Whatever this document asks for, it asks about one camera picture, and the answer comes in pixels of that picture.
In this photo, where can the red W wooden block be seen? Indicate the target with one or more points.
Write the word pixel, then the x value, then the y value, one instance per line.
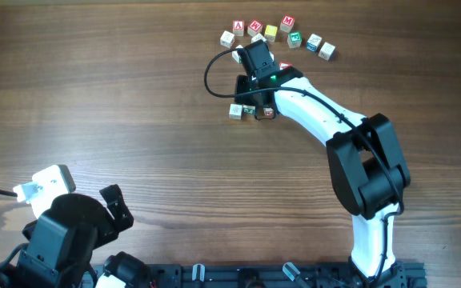
pixel 254 27

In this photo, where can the plain wooden block red side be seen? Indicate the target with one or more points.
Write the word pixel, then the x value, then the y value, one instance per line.
pixel 227 39

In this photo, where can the red M wooden block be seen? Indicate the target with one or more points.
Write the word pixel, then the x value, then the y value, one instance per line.
pixel 287 23

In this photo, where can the plain engraved wooden block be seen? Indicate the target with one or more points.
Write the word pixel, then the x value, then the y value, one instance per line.
pixel 235 111

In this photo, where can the plain wooden block green side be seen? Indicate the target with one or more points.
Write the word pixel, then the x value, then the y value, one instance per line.
pixel 268 112

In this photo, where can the red A wooden block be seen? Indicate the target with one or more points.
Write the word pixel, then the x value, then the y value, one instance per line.
pixel 283 65

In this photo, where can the blue L wooden block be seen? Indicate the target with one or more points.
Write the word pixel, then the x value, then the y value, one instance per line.
pixel 327 50

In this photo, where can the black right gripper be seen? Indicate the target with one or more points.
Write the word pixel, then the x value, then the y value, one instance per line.
pixel 241 83

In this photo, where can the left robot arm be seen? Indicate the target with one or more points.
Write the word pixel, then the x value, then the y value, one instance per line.
pixel 60 244

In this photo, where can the yellow wooden block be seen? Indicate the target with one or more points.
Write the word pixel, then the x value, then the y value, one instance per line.
pixel 270 33

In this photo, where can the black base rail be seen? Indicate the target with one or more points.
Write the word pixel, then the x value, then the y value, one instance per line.
pixel 323 275

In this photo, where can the blue H wooden block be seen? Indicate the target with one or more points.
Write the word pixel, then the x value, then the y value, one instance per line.
pixel 258 37

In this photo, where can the red A block far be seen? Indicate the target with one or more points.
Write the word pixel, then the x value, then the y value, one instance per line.
pixel 238 27

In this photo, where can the green J wooden block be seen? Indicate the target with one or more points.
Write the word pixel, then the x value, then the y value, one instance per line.
pixel 249 109

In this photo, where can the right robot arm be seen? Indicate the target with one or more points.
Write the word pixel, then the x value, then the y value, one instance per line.
pixel 367 167

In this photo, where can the green top wooden block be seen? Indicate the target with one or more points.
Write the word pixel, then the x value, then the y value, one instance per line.
pixel 294 39

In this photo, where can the blue P wooden block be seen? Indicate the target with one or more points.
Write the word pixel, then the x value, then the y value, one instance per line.
pixel 313 42

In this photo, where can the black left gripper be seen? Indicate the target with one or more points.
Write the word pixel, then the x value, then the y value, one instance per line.
pixel 121 216

